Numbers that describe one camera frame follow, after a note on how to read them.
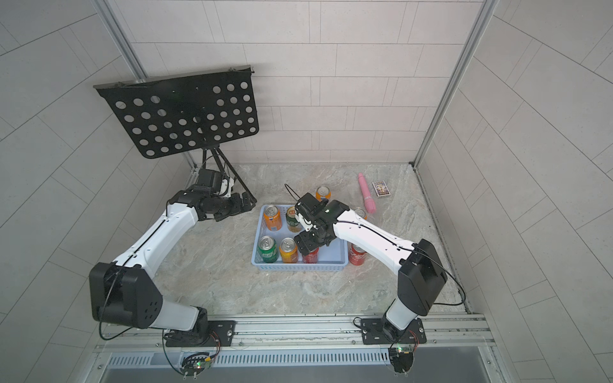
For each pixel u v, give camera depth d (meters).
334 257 0.87
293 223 0.87
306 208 0.62
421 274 0.42
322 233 0.62
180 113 0.71
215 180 0.65
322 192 0.94
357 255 0.79
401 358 0.68
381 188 1.05
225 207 0.70
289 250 0.79
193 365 0.65
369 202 0.99
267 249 0.79
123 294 0.40
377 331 0.70
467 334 0.71
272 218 0.87
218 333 0.71
